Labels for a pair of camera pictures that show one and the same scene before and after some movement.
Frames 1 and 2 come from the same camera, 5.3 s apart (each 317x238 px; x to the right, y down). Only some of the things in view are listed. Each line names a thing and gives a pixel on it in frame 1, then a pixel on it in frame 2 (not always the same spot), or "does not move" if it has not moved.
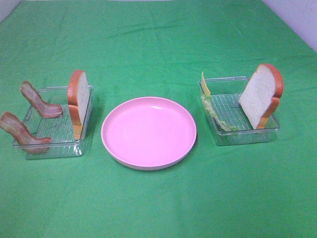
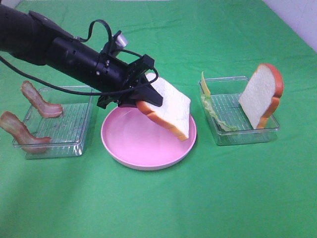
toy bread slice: x=78 y=94 -> x=174 y=114
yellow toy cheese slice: x=206 y=89 does not move
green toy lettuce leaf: x=224 y=125 does not move
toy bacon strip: x=45 y=109 does not move
